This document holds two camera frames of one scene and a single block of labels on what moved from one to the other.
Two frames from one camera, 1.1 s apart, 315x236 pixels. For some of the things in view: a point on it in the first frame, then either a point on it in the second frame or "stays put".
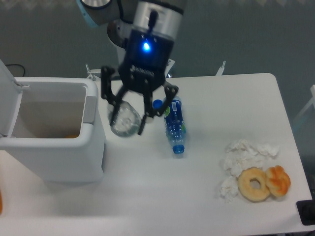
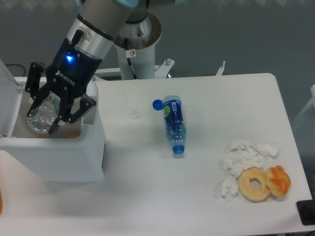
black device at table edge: [306, 209] stays put
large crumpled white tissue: [241, 155] stays put
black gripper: [142, 68] → [72, 69]
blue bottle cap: [157, 103] stays put
